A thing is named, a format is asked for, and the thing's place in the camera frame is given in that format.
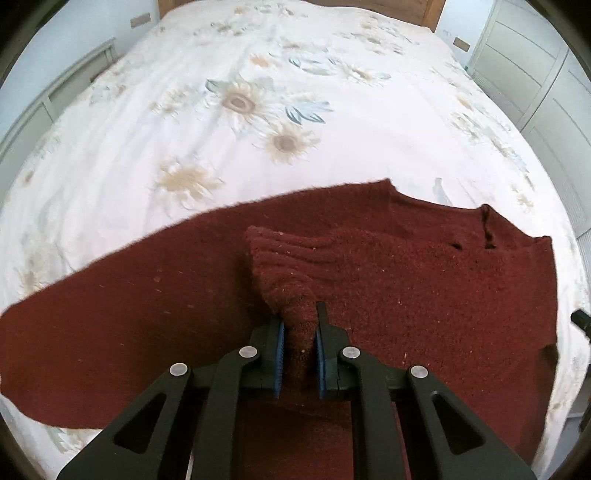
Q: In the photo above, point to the wooden headboard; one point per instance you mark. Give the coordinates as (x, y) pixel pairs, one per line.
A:
(431, 11)

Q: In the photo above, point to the beige wall switch plate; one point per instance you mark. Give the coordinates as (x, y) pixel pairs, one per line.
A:
(461, 44)
(141, 21)

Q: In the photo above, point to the floral white duvet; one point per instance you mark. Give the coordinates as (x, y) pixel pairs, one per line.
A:
(184, 115)

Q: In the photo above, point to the dark red knit sweater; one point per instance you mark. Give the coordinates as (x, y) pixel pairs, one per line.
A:
(138, 300)

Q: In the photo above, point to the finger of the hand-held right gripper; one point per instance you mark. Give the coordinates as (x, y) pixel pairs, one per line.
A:
(581, 322)

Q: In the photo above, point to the white low cabinet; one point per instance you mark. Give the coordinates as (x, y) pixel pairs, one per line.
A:
(69, 87)

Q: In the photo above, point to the white wardrobe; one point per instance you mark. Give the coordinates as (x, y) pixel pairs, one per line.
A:
(521, 55)

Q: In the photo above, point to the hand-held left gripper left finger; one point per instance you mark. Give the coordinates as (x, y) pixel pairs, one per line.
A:
(278, 357)

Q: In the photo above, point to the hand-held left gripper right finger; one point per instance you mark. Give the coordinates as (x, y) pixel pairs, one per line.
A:
(322, 362)

